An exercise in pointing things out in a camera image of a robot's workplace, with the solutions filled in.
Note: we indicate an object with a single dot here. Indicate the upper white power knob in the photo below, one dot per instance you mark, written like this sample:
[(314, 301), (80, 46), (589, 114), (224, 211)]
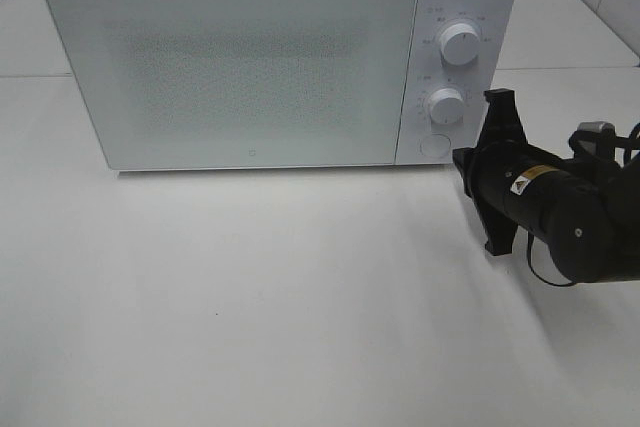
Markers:
[(459, 43)]

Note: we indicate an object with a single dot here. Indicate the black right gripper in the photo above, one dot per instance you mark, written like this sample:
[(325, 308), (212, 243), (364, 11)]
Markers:
[(514, 184)]

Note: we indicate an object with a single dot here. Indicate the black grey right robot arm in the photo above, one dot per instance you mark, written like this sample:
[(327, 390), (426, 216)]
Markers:
[(584, 208)]

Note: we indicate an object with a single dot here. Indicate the round white door button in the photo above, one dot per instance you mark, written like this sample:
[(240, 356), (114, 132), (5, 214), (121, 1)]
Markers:
[(435, 146)]

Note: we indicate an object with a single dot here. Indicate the white timer knob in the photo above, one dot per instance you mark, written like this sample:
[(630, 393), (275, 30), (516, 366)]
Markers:
[(446, 106)]

